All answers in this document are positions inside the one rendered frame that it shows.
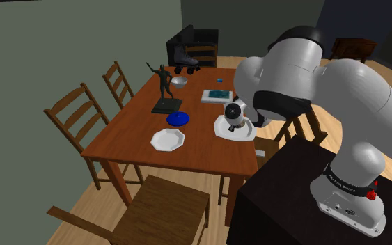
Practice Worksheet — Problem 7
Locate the white deep plate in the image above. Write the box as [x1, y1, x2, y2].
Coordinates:
[213, 114, 258, 142]

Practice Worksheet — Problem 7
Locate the white book with blue cover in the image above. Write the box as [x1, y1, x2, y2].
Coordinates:
[201, 89, 234, 104]

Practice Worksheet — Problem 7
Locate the blue round lid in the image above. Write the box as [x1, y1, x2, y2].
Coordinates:
[166, 111, 190, 127]

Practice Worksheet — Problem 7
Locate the white octagonal plate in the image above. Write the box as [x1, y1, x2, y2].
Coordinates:
[150, 128, 186, 152]

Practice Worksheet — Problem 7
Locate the white bowl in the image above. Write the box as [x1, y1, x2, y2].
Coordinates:
[171, 75, 189, 90]

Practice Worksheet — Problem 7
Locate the dark human figure statue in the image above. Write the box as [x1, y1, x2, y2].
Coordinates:
[146, 62, 183, 115]

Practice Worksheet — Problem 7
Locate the grey roller skate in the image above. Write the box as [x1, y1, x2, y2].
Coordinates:
[173, 43, 201, 76]

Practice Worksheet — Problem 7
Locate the black robot stand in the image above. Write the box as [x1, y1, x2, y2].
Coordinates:
[226, 134, 392, 245]

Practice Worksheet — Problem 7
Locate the brown wooden dining table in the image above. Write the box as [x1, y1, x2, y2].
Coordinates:
[80, 65, 261, 228]

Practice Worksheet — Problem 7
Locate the black cabinet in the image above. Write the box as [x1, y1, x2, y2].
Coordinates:
[166, 24, 219, 68]

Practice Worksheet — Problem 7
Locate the dark brown side table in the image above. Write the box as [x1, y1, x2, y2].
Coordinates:
[329, 38, 378, 64]

